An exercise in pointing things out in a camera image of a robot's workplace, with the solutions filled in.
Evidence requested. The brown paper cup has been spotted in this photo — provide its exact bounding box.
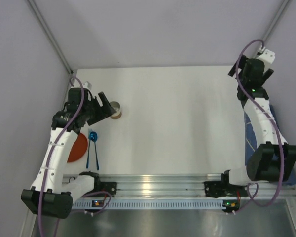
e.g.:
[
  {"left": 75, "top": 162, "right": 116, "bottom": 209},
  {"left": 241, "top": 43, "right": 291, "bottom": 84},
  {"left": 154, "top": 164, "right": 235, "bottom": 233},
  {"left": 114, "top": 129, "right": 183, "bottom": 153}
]
[{"left": 110, "top": 101, "right": 122, "bottom": 119}]

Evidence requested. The red plate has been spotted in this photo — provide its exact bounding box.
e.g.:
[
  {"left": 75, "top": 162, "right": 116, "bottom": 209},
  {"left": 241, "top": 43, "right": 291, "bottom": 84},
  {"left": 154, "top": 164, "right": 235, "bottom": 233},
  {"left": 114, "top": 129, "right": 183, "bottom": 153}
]
[{"left": 67, "top": 133, "right": 88, "bottom": 163}]

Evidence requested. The blue fish placemat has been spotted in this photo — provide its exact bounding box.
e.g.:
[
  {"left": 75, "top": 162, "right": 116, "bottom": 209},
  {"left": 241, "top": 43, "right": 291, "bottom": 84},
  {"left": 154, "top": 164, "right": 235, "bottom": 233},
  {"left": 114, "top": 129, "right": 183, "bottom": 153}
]
[{"left": 245, "top": 112, "right": 296, "bottom": 185}]

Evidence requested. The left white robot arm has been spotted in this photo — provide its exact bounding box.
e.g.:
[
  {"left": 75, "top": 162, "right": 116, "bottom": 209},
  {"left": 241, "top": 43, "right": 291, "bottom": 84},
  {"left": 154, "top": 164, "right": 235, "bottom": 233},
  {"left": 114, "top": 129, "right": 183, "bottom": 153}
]
[{"left": 21, "top": 87, "right": 115, "bottom": 219}]

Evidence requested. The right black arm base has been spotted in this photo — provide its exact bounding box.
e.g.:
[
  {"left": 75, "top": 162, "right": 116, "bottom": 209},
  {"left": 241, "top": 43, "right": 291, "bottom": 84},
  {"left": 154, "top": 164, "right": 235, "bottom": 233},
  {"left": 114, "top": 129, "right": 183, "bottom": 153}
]
[{"left": 204, "top": 181, "right": 248, "bottom": 198}]

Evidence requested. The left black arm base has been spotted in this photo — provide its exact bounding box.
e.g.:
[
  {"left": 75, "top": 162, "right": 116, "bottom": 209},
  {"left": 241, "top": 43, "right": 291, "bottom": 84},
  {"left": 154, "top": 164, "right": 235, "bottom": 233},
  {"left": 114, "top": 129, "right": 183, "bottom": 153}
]
[{"left": 94, "top": 181, "right": 117, "bottom": 196}]

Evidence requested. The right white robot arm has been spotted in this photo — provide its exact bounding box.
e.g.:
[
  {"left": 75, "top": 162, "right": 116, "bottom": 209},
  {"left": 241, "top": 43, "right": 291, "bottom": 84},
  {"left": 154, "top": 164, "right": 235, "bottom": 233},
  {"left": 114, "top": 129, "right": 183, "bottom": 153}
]
[{"left": 221, "top": 55, "right": 296, "bottom": 187}]

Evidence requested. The blue metal spoon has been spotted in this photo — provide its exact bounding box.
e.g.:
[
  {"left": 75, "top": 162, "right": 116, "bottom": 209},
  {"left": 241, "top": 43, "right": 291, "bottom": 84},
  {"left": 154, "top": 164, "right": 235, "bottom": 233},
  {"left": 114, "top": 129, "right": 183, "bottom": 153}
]
[{"left": 91, "top": 131, "right": 100, "bottom": 171}]

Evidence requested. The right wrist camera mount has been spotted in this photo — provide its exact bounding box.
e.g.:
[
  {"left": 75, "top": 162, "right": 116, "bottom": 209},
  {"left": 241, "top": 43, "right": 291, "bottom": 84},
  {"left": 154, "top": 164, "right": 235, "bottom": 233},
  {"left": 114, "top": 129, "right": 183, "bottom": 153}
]
[{"left": 256, "top": 46, "right": 275, "bottom": 65}]

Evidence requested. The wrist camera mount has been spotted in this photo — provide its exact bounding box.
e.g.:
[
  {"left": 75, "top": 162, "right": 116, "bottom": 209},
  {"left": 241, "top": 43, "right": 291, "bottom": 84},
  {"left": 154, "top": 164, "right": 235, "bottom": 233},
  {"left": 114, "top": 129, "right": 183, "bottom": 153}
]
[
  {"left": 256, "top": 46, "right": 275, "bottom": 65},
  {"left": 83, "top": 81, "right": 92, "bottom": 91}
]

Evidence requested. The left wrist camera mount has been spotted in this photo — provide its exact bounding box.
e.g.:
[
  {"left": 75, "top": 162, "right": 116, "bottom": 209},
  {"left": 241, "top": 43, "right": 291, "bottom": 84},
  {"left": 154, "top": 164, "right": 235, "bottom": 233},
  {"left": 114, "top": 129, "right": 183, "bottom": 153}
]
[{"left": 83, "top": 81, "right": 92, "bottom": 91}]

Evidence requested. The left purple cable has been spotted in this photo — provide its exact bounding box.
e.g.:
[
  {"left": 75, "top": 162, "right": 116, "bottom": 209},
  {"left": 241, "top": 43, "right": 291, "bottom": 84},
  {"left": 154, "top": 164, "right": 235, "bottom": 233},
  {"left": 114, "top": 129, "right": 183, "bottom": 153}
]
[{"left": 38, "top": 76, "right": 111, "bottom": 237}]

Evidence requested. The purple cable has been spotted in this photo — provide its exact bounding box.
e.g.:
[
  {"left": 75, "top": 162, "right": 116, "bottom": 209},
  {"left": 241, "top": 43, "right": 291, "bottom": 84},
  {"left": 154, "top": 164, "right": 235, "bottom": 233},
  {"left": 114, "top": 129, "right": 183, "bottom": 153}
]
[
  {"left": 233, "top": 39, "right": 287, "bottom": 215},
  {"left": 38, "top": 76, "right": 111, "bottom": 237}
]

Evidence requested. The aluminium mounting rail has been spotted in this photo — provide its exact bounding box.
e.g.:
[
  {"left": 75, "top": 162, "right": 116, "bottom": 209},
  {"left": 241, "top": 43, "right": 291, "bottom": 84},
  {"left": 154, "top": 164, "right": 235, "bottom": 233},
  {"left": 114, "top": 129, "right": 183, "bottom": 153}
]
[{"left": 100, "top": 174, "right": 296, "bottom": 200}]

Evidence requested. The slotted cable duct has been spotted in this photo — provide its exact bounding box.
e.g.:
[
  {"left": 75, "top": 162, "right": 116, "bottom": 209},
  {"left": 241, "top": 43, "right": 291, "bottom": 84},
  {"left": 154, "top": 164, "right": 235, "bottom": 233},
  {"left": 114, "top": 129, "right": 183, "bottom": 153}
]
[{"left": 72, "top": 198, "right": 239, "bottom": 210}]

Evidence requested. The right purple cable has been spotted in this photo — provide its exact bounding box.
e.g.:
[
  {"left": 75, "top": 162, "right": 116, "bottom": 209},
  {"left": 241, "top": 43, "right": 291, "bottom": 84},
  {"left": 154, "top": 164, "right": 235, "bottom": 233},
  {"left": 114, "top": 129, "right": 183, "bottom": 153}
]
[{"left": 233, "top": 39, "right": 287, "bottom": 215}]

